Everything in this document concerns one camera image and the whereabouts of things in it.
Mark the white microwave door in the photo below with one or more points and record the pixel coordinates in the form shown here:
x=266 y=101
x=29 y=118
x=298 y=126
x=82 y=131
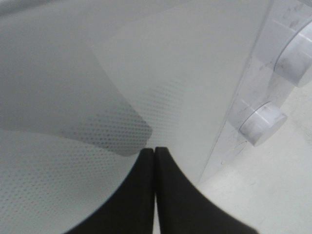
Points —
x=85 y=85

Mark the white microwave knob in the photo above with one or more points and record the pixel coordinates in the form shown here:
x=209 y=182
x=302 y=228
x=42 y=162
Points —
x=295 y=61
x=262 y=124

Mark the white microwave oven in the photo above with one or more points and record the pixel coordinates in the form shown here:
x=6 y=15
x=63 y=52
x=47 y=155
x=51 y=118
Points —
x=259 y=84

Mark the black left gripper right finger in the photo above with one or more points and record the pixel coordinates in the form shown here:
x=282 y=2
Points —
x=183 y=209

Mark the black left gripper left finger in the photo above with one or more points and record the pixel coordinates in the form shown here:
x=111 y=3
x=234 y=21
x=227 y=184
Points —
x=130 y=209

